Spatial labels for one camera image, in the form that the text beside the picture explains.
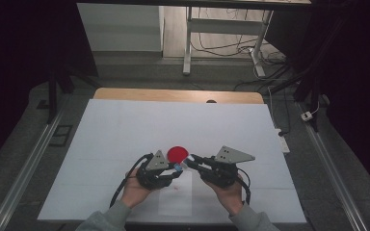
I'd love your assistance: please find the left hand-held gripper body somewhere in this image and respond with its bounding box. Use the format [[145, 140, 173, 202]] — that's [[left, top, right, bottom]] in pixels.
[[136, 149, 174, 192]]

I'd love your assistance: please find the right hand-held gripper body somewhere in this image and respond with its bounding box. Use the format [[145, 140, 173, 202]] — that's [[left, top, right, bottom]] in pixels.
[[198, 144, 256, 189]]

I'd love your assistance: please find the round red ink pad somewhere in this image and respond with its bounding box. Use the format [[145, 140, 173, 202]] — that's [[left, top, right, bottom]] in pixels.
[[167, 145, 190, 165]]

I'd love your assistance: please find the white paper sheet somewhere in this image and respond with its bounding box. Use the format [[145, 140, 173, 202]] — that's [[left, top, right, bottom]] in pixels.
[[157, 169, 194, 217]]

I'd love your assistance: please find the person's left hand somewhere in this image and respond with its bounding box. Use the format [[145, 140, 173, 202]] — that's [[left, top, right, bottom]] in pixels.
[[120, 167, 157, 210]]

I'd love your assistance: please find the person's right hand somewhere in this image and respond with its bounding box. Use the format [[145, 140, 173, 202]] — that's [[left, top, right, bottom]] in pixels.
[[203, 173, 245, 217]]

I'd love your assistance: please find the large white table cover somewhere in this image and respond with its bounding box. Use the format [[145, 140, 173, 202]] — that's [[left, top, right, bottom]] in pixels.
[[37, 98, 307, 224]]

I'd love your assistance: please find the white power strip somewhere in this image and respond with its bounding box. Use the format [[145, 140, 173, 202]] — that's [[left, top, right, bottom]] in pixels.
[[274, 128, 291, 154]]

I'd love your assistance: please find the wooden table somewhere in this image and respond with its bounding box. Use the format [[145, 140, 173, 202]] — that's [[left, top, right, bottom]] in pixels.
[[92, 87, 265, 105]]

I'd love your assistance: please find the dark floor socket plate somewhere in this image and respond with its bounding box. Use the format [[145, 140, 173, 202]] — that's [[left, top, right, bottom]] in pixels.
[[48, 124, 74, 148]]

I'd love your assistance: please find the small white adapter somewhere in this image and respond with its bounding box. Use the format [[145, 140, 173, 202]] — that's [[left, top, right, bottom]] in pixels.
[[301, 101, 322, 122]]

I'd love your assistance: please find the black metal stand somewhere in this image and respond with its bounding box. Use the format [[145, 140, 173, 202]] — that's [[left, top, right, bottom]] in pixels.
[[46, 67, 101, 125]]

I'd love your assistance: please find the white cabinet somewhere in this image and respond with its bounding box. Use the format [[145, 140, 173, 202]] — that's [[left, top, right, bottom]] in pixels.
[[76, 3, 166, 53]]

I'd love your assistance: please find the dark curtain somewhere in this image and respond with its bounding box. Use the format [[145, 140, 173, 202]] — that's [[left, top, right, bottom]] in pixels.
[[0, 0, 98, 176], [264, 0, 370, 201]]

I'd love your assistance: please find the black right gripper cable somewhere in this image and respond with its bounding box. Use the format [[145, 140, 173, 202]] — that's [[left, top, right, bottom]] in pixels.
[[235, 167, 252, 206]]

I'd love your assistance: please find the aluminium floor rail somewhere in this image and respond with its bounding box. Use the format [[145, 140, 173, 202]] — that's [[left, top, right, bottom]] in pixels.
[[0, 107, 66, 231], [296, 101, 370, 231]]

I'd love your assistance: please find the black floor cable bundle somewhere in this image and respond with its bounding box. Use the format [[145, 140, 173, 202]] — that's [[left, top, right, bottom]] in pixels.
[[191, 7, 292, 94]]

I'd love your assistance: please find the white desk frame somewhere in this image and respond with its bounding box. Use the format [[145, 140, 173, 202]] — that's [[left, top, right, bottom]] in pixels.
[[182, 5, 276, 79]]

